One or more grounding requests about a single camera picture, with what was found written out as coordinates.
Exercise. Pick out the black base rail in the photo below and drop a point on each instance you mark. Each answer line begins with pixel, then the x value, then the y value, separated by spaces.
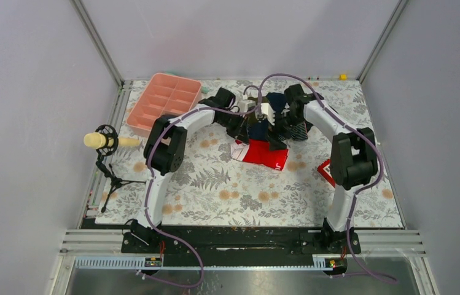
pixel 192 246

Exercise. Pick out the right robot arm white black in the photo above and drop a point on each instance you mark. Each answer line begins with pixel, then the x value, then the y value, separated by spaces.
pixel 354 158

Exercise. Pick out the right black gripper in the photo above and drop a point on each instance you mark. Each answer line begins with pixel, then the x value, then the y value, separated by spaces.
pixel 274 130

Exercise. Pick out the microphone with foam cover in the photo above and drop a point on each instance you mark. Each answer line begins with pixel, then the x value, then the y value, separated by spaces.
pixel 105 141

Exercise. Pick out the red underwear white trim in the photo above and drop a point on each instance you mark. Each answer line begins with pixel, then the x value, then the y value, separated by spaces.
pixel 259 152

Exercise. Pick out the pink divided organizer tray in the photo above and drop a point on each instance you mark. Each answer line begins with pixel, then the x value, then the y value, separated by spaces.
pixel 164 94

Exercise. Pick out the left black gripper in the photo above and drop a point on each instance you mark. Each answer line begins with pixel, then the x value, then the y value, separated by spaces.
pixel 240 132

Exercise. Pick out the floral patterned table mat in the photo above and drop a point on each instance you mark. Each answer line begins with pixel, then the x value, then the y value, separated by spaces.
pixel 213 189

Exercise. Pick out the red white grid block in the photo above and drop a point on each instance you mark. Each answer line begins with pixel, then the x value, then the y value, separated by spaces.
pixel 324 171

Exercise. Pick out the navy blue underwear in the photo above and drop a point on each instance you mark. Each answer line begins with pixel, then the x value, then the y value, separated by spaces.
pixel 272 102

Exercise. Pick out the striped grey underwear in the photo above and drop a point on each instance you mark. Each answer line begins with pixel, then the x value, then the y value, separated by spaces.
pixel 299 132

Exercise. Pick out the olive green underwear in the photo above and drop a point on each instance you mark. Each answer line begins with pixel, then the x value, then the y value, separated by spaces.
pixel 252 120

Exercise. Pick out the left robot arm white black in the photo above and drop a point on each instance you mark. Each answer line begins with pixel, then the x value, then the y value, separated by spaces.
pixel 165 148

